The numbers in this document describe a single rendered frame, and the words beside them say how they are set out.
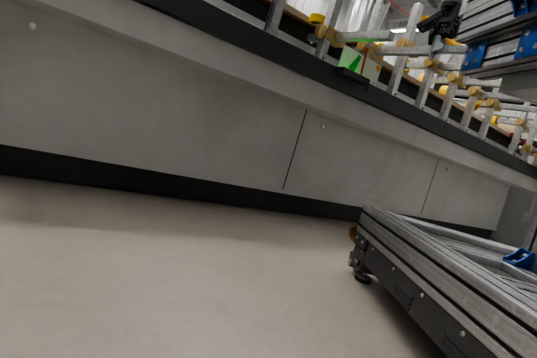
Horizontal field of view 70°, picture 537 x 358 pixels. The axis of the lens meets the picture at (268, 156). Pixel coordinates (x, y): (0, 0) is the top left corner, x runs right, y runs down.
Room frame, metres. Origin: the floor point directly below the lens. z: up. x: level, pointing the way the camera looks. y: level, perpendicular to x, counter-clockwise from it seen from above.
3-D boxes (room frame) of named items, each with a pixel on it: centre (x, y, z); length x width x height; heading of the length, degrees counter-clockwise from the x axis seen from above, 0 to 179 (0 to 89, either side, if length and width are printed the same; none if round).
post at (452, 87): (2.18, -0.87, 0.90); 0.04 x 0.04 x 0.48; 38
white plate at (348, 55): (1.68, -0.27, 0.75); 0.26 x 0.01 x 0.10; 128
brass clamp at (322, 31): (1.58, -0.10, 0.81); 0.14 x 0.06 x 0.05; 128
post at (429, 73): (2.02, -0.68, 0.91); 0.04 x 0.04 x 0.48; 38
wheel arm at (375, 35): (1.53, -0.16, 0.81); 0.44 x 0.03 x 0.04; 38
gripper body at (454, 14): (1.49, -0.51, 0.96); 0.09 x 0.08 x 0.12; 38
